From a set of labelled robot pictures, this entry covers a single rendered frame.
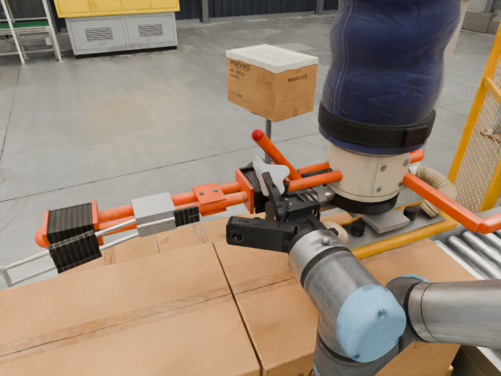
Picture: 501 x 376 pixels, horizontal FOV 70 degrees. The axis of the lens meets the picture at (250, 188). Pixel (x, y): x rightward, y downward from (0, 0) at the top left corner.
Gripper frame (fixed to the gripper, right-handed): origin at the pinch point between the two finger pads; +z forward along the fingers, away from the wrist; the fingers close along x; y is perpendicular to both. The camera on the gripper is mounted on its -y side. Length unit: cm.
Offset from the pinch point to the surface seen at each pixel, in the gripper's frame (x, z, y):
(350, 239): -10.4, -10.8, 17.9
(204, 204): 0.9, -3.0, -10.5
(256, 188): 1.8, -2.8, -0.2
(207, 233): -70, 71, 7
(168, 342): -29.7, -6.4, -21.7
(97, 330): -29.6, 2.1, -35.6
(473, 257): -70, 14, 109
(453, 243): -70, 24, 109
